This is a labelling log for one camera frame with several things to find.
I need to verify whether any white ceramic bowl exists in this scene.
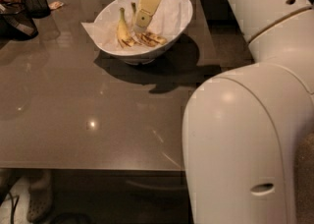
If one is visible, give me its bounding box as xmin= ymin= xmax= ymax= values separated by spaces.
xmin=92 ymin=0 xmax=194 ymax=66

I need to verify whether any spotted yellow banana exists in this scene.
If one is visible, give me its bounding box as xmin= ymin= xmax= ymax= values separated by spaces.
xmin=131 ymin=2 xmax=168 ymax=47
xmin=116 ymin=7 xmax=138 ymax=48

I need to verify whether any black mesh pen cup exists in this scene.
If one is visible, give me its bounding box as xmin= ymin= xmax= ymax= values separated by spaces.
xmin=24 ymin=0 xmax=51 ymax=19

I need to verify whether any small crumpled wrapper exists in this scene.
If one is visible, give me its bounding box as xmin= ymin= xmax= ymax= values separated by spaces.
xmin=49 ymin=1 xmax=64 ymax=10

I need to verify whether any white paper bowl liner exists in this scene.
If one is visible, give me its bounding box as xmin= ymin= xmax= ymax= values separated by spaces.
xmin=80 ymin=0 xmax=191 ymax=53

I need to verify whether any beige perforated clog shoe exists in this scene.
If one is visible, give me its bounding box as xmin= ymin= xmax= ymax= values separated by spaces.
xmin=26 ymin=170 xmax=53 ymax=223

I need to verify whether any black floor cable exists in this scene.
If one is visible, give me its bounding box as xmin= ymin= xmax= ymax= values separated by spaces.
xmin=6 ymin=192 xmax=21 ymax=224

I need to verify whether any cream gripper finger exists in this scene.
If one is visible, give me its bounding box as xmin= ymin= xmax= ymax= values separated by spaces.
xmin=133 ymin=0 xmax=161 ymax=32

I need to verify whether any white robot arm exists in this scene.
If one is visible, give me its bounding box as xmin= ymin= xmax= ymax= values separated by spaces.
xmin=183 ymin=0 xmax=314 ymax=224

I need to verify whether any black mesh desk tray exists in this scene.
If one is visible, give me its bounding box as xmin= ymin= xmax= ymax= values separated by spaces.
xmin=0 ymin=3 xmax=38 ymax=40

